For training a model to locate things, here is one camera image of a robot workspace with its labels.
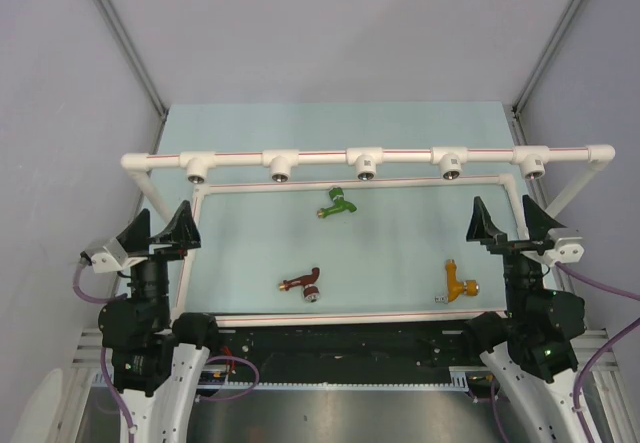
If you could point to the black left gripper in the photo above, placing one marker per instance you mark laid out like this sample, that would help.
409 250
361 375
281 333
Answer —
182 233

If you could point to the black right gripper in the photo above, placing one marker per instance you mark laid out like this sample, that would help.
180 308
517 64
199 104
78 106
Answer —
482 229

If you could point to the white PVC pipe frame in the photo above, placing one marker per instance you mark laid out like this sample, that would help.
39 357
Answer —
365 161

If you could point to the yellow water faucet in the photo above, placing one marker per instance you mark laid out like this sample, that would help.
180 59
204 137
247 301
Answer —
455 287

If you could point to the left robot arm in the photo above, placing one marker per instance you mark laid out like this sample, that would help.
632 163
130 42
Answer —
156 359

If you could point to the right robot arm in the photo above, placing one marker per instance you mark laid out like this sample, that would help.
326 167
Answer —
529 348

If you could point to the dark red water faucet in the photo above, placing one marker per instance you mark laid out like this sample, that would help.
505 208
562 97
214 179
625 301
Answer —
307 283

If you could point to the green water faucet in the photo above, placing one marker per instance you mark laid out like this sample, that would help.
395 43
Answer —
339 204

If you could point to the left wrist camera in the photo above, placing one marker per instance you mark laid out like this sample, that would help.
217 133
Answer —
106 256

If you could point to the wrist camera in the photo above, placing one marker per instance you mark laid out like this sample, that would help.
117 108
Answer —
106 256
566 247

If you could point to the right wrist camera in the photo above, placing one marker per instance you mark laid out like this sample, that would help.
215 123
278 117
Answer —
566 247

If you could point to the aluminium frame post right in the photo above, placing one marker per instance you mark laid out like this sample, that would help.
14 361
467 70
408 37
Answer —
551 48

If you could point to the aluminium frame post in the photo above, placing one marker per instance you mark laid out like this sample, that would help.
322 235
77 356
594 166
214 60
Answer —
126 45
551 48

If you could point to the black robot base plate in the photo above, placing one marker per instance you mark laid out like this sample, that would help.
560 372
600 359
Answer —
352 354

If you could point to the aluminium frame post left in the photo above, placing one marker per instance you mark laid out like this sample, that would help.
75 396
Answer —
126 45

